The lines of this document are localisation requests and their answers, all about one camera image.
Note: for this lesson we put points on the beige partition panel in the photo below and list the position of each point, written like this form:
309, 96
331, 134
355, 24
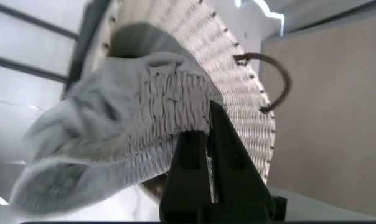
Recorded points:
331, 124

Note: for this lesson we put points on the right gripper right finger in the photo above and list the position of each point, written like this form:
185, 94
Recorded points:
237, 180

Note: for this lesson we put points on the black clothes rack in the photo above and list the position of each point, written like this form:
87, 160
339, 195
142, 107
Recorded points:
86, 31

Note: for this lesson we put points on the white laundry basket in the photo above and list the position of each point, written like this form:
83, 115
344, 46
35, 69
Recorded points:
213, 56

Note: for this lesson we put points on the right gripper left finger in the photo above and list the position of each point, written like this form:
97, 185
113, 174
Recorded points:
185, 186

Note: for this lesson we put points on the pale grey shorts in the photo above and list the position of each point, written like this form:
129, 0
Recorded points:
113, 124

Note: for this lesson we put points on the white curtain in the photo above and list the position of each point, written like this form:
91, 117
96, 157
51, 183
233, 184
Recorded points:
315, 9

